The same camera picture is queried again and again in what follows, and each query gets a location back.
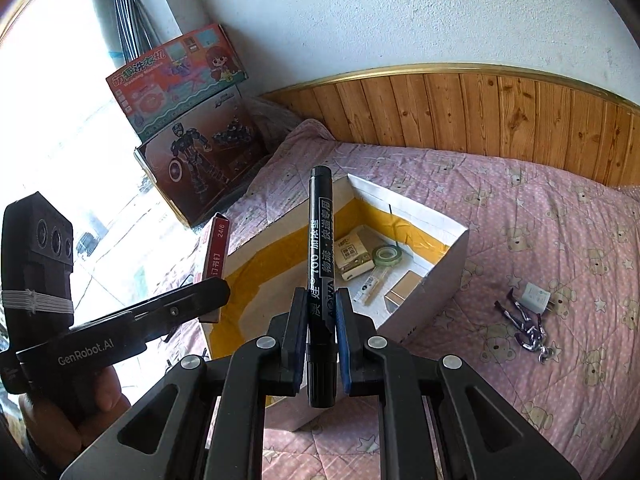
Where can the robot figure toy box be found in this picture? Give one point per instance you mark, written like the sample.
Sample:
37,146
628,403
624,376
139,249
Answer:
200,160

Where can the colourful toy box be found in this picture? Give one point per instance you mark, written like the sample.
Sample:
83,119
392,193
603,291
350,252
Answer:
170,90

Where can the grey pipe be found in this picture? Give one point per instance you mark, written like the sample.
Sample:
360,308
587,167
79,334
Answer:
102,5

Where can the red and white staples box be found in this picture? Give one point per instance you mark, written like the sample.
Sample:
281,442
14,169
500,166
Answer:
217,250

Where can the black marker pen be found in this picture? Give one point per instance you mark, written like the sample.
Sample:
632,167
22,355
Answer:
320,260

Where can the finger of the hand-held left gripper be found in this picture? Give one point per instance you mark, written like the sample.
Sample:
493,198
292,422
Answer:
190,302

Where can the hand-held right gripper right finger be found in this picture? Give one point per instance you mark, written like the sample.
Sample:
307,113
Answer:
343,345

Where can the white charger plug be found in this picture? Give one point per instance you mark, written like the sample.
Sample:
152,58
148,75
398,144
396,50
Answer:
532,297

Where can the pink bear printed blanket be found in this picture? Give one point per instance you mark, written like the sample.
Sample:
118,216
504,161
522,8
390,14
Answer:
550,220

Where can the green tape roll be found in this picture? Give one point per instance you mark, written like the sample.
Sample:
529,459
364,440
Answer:
379,260

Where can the yellow tissue pack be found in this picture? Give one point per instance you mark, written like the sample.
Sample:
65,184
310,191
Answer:
355,252

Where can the person's left hand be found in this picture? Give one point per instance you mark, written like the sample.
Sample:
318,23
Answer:
107,402

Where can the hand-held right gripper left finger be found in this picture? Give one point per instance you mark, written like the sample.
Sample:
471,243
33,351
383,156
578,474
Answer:
300,360

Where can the white cardboard box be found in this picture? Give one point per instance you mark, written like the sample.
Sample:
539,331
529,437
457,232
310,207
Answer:
430,280

